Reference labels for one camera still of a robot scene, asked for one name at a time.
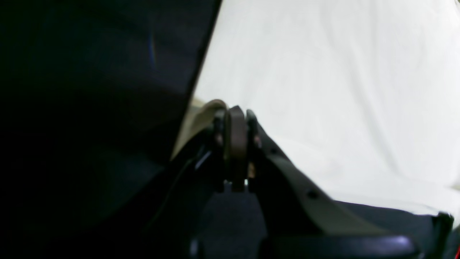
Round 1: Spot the light green T-shirt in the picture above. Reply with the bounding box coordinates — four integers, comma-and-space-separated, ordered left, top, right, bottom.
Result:
192, 0, 460, 219

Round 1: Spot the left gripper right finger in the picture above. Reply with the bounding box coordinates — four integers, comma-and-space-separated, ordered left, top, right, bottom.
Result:
230, 106, 417, 259

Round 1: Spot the black table cloth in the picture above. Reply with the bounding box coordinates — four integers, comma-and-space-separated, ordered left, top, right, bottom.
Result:
1, 0, 459, 259

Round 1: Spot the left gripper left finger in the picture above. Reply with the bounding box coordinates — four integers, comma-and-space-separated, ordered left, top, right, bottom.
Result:
143, 104, 228, 259

